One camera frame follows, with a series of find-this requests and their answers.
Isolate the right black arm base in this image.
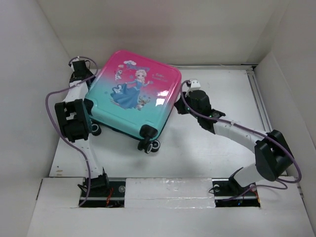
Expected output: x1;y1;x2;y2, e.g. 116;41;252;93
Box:
208;178;261;207

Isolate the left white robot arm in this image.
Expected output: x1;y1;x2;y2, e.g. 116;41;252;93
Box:
54;57;110;196

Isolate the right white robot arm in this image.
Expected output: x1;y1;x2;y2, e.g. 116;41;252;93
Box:
174;90;294;195

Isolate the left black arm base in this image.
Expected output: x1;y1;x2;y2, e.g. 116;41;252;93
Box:
80;179;126;208

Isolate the teal pink suitcase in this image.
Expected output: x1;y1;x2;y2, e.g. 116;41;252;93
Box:
84;50;182;154

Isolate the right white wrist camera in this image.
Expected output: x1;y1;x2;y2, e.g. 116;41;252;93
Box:
186;79;201;93

